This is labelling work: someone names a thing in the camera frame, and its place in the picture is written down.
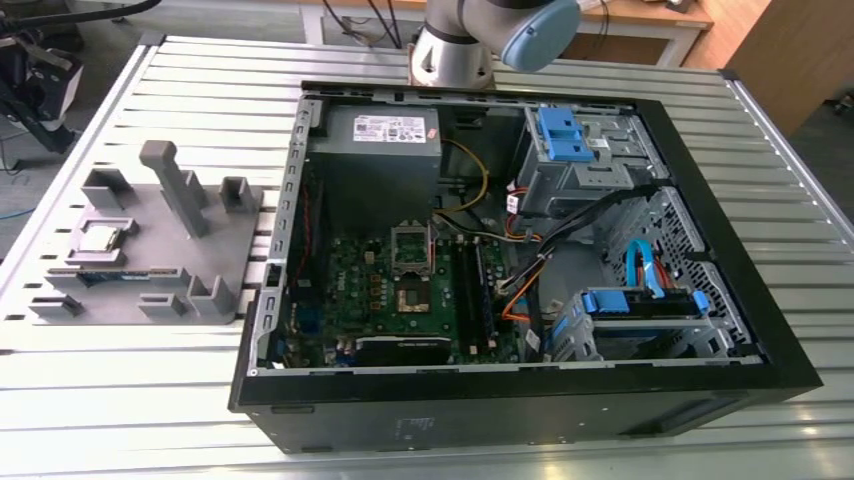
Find silver CPU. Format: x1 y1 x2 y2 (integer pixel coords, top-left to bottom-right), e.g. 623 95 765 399
75 223 127 255

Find metal socket cover frame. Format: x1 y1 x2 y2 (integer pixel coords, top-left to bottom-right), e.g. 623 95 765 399
388 219 441 281

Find CPU socket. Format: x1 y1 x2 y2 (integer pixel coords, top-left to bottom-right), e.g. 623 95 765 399
392 278 439 317

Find grey parts rack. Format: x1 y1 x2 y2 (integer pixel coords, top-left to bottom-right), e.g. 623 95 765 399
24 139 270 327

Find bare green RAM stick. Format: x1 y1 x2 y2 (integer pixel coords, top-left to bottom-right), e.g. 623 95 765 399
47 268 180 285

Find silver power supply unit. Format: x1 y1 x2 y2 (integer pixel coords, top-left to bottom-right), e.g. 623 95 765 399
307 103 446 226

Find green Dell motherboard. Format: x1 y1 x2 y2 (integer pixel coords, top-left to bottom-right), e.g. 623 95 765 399
284 219 530 370

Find black graphics card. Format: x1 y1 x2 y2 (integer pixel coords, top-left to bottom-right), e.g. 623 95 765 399
351 333 454 367

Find black RAM slot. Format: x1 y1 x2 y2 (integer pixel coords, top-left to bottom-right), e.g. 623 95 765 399
463 238 486 352
455 238 478 352
471 238 494 352

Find blue plastic drive rails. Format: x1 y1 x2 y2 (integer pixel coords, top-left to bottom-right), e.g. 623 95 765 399
535 106 597 164

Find silver optical drive cage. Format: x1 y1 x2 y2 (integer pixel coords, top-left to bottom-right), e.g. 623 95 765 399
513 103 673 217

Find black PC case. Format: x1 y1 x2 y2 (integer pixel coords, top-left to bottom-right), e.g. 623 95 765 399
227 79 823 455

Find silver disk cage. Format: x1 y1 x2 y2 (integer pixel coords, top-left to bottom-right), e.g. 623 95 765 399
547 287 759 362

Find hard disk in blue carrier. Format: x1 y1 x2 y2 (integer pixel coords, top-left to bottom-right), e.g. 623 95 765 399
579 287 710 321

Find wooden cabinet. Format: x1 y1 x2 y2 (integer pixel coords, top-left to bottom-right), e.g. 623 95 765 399
723 0 854 139

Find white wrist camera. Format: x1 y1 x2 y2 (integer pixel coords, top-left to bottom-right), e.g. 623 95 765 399
36 62 87 124

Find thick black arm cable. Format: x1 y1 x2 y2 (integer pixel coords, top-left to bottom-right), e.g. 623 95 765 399
0 0 163 29

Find red black twisted fan wire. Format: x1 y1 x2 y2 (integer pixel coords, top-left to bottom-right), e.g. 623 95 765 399
300 182 319 275

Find grey wire bundle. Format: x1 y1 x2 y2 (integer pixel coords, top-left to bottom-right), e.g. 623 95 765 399
431 212 535 245

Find red yellow power wire bundle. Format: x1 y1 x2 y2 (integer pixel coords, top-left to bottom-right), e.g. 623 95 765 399
503 182 539 244

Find orange wire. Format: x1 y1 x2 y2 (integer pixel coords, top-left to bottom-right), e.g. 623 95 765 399
498 279 557 326

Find black cable bundle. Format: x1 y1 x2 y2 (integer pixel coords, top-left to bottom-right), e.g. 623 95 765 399
498 185 666 296

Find blue SATA cable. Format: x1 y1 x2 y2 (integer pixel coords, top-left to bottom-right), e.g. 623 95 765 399
625 238 671 301

